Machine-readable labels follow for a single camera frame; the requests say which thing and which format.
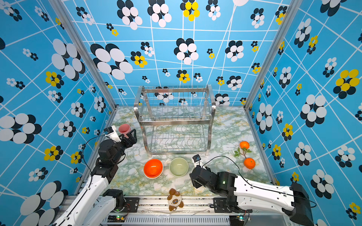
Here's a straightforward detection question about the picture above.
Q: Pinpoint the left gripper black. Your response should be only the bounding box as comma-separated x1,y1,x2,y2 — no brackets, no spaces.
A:
114,128,137,165

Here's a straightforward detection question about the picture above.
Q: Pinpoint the light green bowl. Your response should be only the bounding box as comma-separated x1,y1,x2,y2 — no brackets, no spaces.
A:
169,157,189,177

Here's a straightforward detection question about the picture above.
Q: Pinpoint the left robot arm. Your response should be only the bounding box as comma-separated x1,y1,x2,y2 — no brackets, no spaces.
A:
53,126,137,226

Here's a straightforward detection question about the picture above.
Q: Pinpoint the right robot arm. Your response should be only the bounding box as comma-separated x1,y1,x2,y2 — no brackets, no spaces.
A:
189,166,314,226

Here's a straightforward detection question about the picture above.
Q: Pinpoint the steel two-tier dish rack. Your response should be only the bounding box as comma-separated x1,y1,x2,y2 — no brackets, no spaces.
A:
133,85,216,157

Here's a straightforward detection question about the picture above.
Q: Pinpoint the pink cup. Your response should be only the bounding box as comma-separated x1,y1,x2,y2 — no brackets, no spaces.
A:
118,124,131,138

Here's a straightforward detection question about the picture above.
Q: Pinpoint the brown white plush toy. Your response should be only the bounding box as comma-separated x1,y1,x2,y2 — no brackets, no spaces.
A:
167,188,184,211

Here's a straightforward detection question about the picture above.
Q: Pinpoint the orange bowl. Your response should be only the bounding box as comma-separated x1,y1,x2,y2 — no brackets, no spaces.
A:
143,159,164,179

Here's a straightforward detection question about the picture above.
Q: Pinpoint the green leaf sprig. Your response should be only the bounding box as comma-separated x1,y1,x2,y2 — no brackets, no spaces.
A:
234,147,252,159

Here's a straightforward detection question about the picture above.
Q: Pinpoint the mandarin orange near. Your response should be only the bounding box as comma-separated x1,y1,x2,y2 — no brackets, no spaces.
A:
244,158,256,170

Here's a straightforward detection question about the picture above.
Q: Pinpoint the mandarin orange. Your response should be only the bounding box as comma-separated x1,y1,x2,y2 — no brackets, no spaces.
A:
239,141,250,149
244,158,256,170

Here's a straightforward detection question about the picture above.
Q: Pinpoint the mandarin orange far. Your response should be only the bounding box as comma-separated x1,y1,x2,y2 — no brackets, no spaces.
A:
239,141,250,149

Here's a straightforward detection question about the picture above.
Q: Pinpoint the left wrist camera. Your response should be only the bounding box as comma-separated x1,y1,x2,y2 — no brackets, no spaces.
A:
103,125,121,143

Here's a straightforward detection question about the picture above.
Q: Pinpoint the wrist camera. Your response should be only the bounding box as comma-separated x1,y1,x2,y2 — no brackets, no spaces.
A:
192,154,202,168
103,125,121,143

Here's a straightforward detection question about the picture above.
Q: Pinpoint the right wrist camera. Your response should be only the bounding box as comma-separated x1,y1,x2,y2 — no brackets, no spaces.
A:
192,154,202,168

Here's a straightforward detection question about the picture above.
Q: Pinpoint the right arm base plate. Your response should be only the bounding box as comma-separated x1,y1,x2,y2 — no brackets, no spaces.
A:
209,197,253,214

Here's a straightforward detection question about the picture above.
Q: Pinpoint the aluminium front rail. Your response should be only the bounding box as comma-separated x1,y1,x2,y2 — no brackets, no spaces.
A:
53,194,300,226

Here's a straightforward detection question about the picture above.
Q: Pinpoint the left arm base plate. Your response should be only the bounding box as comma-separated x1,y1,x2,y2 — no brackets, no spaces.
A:
113,197,140,213

